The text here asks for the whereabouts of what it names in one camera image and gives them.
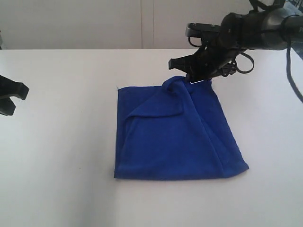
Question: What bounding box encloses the blue towel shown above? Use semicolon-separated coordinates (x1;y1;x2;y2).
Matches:
114;76;249;181

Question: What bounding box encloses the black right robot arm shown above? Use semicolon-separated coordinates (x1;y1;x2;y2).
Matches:
168;8;303;82

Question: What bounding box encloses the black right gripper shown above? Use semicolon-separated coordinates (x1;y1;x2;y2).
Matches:
168;13;246;83

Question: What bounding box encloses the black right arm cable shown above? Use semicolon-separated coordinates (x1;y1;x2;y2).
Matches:
222;0;303;105

